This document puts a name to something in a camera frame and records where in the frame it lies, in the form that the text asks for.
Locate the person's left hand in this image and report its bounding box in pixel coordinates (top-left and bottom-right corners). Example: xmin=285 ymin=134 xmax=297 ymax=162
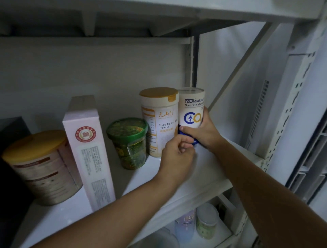
xmin=156 ymin=134 xmax=197 ymax=190

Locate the person's right hand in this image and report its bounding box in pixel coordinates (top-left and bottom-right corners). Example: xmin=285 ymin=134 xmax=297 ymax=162
xmin=179 ymin=106 xmax=225 ymax=154

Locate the white and blue canister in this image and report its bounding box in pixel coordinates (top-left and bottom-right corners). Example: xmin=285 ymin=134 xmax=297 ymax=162
xmin=177 ymin=87 xmax=205 ymax=146

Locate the white striped canister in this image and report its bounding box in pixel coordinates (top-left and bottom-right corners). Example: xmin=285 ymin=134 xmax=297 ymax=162
xmin=139 ymin=87 xmax=180 ymax=158

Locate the green canister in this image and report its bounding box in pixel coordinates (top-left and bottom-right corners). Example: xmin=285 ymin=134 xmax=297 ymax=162
xmin=106 ymin=118 xmax=149 ymax=170

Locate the pink cherry blossom box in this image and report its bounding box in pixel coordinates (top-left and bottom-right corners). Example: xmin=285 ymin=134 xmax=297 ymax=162
xmin=62 ymin=95 xmax=116 ymax=212

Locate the beige ribbed canister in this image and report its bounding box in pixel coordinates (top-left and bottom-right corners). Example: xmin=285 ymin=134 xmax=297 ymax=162
xmin=2 ymin=130 xmax=83 ymax=206

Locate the white metal shelving unit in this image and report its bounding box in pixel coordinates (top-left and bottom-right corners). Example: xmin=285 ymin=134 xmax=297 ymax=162
xmin=0 ymin=0 xmax=327 ymax=248

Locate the black box yellow print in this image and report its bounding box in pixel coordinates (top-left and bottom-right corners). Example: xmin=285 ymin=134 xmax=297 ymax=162
xmin=0 ymin=117 xmax=34 ymax=248

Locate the person's left forearm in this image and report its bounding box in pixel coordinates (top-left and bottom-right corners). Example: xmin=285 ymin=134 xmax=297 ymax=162
xmin=33 ymin=174 xmax=180 ymax=248

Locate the person's right forearm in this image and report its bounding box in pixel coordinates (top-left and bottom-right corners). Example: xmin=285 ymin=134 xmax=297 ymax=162
xmin=212 ymin=138 xmax=327 ymax=248

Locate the lavender bottle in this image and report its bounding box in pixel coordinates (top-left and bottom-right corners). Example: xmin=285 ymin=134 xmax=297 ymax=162
xmin=175 ymin=211 xmax=196 ymax=243

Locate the small green jar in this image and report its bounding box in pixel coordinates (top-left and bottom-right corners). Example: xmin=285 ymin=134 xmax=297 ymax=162
xmin=196 ymin=203 xmax=219 ymax=240

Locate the clear plastic container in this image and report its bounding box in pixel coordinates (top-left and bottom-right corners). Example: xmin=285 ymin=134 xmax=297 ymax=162
xmin=138 ymin=227 xmax=180 ymax=248

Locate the white standing air conditioner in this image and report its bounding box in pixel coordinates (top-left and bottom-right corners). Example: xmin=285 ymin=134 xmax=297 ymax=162
xmin=266 ymin=31 xmax=327 ymax=220

